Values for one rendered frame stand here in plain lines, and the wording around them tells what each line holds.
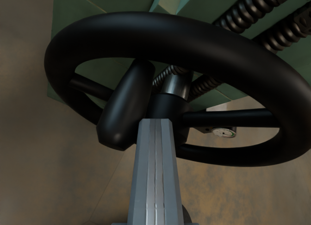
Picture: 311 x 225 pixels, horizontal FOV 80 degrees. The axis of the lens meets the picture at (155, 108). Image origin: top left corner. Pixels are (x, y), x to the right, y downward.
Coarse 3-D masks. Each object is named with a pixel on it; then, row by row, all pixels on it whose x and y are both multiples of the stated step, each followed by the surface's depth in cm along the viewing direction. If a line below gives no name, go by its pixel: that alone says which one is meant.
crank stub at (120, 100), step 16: (144, 64) 12; (128, 80) 11; (144, 80) 11; (112, 96) 11; (128, 96) 10; (144, 96) 11; (112, 112) 10; (128, 112) 10; (144, 112) 11; (96, 128) 10; (112, 128) 10; (128, 128) 10; (112, 144) 10; (128, 144) 10
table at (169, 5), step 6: (156, 0) 20; (162, 0) 19; (168, 0) 19; (174, 0) 20; (156, 6) 19; (162, 6) 19; (168, 6) 19; (174, 6) 20; (162, 12) 19; (168, 12) 19; (174, 12) 19; (306, 66) 31; (300, 72) 33; (306, 72) 32; (306, 78) 33
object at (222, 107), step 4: (220, 104) 58; (224, 104) 59; (208, 108) 55; (212, 108) 56; (216, 108) 57; (220, 108) 58; (224, 108) 59; (196, 128) 60; (200, 128) 59; (204, 128) 58; (208, 128) 57; (204, 132) 61; (208, 132) 60
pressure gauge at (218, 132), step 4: (212, 128) 50; (216, 128) 49; (220, 128) 48; (224, 128) 47; (228, 128) 47; (232, 128) 48; (236, 128) 49; (212, 132) 51; (216, 132) 51; (220, 132) 50; (224, 132) 50; (228, 132) 49; (232, 132) 48; (220, 136) 52; (224, 136) 52; (228, 136) 51; (232, 136) 50
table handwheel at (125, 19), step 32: (64, 32) 13; (96, 32) 11; (128, 32) 11; (160, 32) 10; (192, 32) 10; (224, 32) 10; (64, 64) 15; (192, 64) 11; (224, 64) 10; (256, 64) 10; (288, 64) 11; (64, 96) 23; (96, 96) 21; (160, 96) 22; (256, 96) 12; (288, 96) 11; (288, 128) 14; (192, 160) 32; (224, 160) 28; (256, 160) 23; (288, 160) 19
